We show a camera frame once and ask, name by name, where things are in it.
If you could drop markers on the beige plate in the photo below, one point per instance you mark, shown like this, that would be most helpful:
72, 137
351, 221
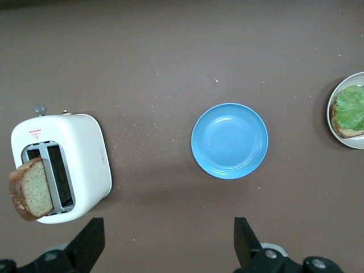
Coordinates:
348, 143

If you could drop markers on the brown table cover sheet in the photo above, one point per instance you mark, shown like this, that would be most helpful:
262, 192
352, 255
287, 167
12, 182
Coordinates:
182, 57

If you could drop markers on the brown bread slice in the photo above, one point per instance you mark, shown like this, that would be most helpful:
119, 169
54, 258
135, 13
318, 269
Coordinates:
348, 133
32, 190

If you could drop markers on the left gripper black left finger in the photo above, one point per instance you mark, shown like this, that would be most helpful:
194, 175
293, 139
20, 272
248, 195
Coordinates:
85, 247

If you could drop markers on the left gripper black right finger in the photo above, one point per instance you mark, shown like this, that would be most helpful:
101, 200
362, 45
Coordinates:
247, 253

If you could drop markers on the green lettuce leaf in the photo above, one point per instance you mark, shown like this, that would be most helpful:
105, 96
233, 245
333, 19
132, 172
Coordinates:
351, 109

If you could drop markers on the white toaster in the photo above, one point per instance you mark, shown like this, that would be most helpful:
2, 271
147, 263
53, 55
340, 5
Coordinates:
82, 153

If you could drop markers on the blue plate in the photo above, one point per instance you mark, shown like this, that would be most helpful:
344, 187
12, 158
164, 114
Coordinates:
229, 140

